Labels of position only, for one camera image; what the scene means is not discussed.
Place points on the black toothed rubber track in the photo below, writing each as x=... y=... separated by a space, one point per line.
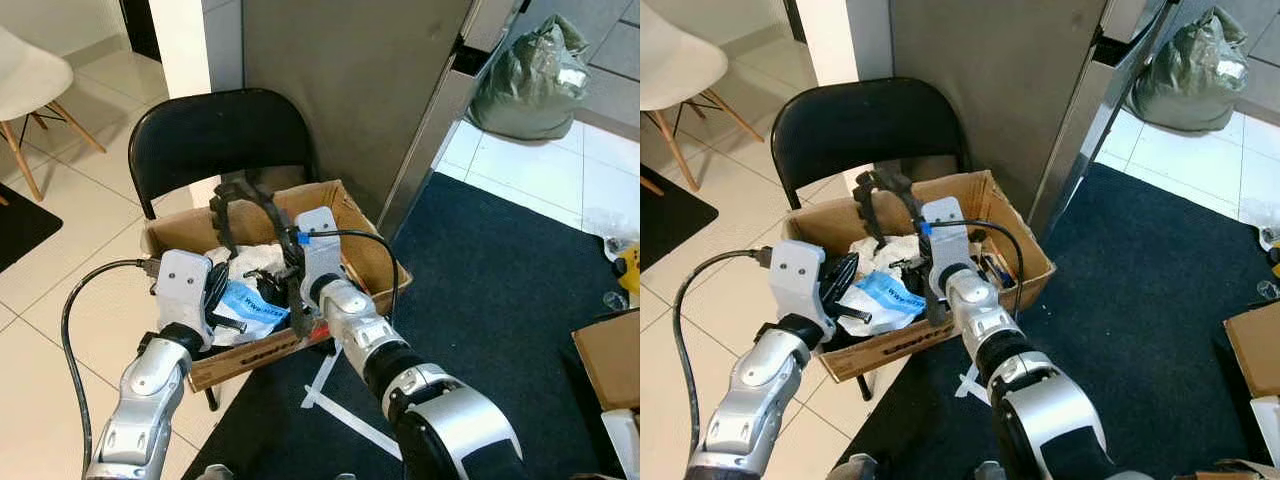
x=866 y=205
x=220 y=210

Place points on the blue white plastic packet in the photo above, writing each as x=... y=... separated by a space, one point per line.
x=250 y=305
x=890 y=295

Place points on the clear plastic bag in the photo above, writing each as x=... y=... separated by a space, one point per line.
x=1260 y=220
x=615 y=225

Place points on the white tape strip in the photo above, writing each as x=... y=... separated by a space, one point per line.
x=350 y=428
x=970 y=385

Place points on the light blue right wrist camera mount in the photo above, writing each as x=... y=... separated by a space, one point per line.
x=320 y=260
x=945 y=245

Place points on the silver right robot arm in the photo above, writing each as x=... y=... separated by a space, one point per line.
x=450 y=420
x=1050 y=410

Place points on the light blue left wrist camera mount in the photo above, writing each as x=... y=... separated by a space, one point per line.
x=797 y=280
x=182 y=290

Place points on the white plastic container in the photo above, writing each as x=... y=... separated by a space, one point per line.
x=622 y=445
x=1266 y=430

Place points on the large open cardboard box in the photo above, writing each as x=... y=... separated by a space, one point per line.
x=240 y=362
x=880 y=350

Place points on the grey left robot foot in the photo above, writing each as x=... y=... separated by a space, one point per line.
x=856 y=468
x=216 y=473

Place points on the yellow plastic item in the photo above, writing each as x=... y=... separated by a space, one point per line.
x=1274 y=260
x=630 y=270

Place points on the dark blue carpet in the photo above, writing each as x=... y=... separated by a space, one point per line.
x=1130 y=300
x=500 y=250

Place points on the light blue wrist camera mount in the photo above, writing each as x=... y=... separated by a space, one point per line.
x=320 y=260
x=797 y=280
x=945 y=245
x=182 y=290

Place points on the white chair with wooden legs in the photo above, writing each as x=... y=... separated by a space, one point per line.
x=25 y=75
x=670 y=60

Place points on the small cardboard box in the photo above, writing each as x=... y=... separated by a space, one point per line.
x=1258 y=350
x=615 y=360

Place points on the green rubbish bag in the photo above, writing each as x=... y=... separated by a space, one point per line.
x=1190 y=80
x=530 y=90

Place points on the grey metal door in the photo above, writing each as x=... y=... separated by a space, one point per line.
x=350 y=80
x=1000 y=80

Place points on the black floor mat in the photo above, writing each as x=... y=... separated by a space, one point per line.
x=670 y=215
x=20 y=225

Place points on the white crumpled paper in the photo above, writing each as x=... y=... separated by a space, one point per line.
x=255 y=258
x=890 y=250

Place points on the black folding chair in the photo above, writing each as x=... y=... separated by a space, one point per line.
x=860 y=120
x=220 y=130

